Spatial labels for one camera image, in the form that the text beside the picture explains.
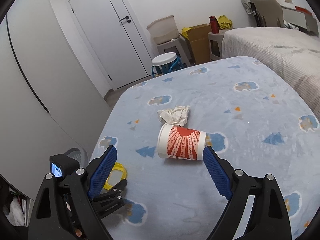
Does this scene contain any crumpled white paper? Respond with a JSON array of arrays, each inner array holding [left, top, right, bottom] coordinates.
[[157, 106, 190, 127]]

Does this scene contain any grey perforated trash basket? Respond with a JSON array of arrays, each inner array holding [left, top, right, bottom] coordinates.
[[64, 148, 88, 168]]

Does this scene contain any grey plastic stool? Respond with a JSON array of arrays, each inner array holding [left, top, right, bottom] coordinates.
[[157, 37, 191, 67]]

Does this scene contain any white desk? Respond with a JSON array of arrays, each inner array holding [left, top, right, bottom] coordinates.
[[281, 0, 319, 37]]

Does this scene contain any red white paper cup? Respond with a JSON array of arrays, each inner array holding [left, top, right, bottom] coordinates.
[[157, 124, 207, 160]]

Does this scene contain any beige bed cover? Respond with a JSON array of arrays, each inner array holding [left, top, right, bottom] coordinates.
[[222, 27, 320, 118]]

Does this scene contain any grey chair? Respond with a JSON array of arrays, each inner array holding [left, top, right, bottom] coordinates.
[[240, 0, 285, 28]]

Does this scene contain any grey side stool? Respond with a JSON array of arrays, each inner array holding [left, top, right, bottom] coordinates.
[[208, 29, 228, 61]]

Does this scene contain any black door handle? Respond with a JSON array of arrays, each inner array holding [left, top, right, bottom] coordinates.
[[119, 16, 131, 23]]

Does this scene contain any translucent storage bin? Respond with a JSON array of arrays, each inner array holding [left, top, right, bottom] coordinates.
[[146, 15, 180, 45]]

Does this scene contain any brown cardboard box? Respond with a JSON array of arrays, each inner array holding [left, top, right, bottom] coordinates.
[[180, 24, 211, 64]]

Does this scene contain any white door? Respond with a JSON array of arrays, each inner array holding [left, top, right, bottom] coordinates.
[[69, 0, 151, 89]]

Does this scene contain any white wardrobe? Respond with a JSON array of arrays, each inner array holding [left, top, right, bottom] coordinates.
[[1, 3, 110, 198]]

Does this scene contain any white blue round stool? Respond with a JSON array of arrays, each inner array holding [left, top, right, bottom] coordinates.
[[151, 52, 183, 77]]

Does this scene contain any yellow bag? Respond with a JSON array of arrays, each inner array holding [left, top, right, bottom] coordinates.
[[217, 15, 233, 30]]

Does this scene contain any red water bottle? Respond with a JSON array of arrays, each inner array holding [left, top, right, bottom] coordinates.
[[209, 16, 220, 34]]

